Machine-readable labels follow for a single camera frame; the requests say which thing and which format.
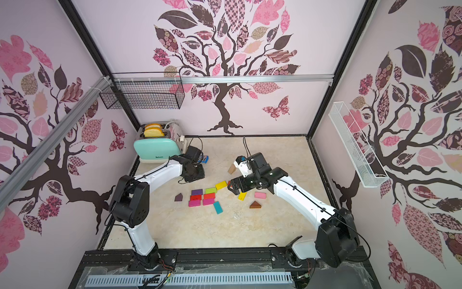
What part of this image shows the yellow block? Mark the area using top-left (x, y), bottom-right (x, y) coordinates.
top-left (215, 181), bottom-right (228, 190)
top-left (238, 193), bottom-right (247, 201)

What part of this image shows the purple rectangular block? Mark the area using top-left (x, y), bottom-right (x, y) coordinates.
top-left (191, 189), bottom-right (203, 196)

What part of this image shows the lime green block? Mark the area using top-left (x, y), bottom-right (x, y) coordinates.
top-left (205, 187), bottom-right (217, 195)

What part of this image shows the purple triangle block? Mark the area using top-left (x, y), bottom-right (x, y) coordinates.
top-left (174, 193), bottom-right (183, 202)

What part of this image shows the magenta block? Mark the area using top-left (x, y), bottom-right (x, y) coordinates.
top-left (202, 198), bottom-right (215, 206)
top-left (188, 200), bottom-right (202, 207)

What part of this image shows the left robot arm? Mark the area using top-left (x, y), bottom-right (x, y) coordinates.
top-left (110, 154), bottom-right (205, 270)

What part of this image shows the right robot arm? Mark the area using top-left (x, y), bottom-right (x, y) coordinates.
top-left (228, 153), bottom-right (360, 268)

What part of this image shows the pink flat block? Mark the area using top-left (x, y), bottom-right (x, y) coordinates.
top-left (254, 191), bottom-right (267, 199)

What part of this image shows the brown triangle block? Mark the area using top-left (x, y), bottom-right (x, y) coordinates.
top-left (250, 201), bottom-right (262, 209)

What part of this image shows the teal rectangular block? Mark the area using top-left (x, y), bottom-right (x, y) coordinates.
top-left (213, 201), bottom-right (223, 214)

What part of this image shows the mint green toaster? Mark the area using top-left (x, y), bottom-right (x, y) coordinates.
top-left (134, 120), bottom-right (186, 163)

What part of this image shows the yellow toast front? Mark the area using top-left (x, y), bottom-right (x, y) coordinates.
top-left (143, 127), bottom-right (165, 138)

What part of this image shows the yellow toast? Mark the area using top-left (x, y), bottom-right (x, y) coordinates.
top-left (144, 124), bottom-right (162, 130)
top-left (143, 127), bottom-right (165, 138)

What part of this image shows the yellow toast back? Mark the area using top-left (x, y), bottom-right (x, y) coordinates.
top-left (144, 124), bottom-right (162, 130)

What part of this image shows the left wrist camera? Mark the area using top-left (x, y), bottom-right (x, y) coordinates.
top-left (185, 146), bottom-right (203, 163)

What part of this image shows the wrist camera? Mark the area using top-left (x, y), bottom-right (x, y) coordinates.
top-left (233, 156), bottom-right (253, 178)
top-left (185, 146), bottom-right (203, 163)

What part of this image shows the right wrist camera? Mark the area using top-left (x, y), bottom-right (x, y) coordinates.
top-left (233, 156), bottom-right (253, 178)

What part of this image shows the black wire basket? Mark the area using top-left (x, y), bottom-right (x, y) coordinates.
top-left (99, 73), bottom-right (185, 110)

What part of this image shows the white slotted cable duct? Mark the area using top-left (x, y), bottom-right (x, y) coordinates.
top-left (83, 272), bottom-right (294, 289)

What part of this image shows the white wire shelf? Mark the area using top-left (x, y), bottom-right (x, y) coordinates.
top-left (328, 102), bottom-right (390, 189)

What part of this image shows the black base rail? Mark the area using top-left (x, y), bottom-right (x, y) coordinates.
top-left (69, 246), bottom-right (380, 289)

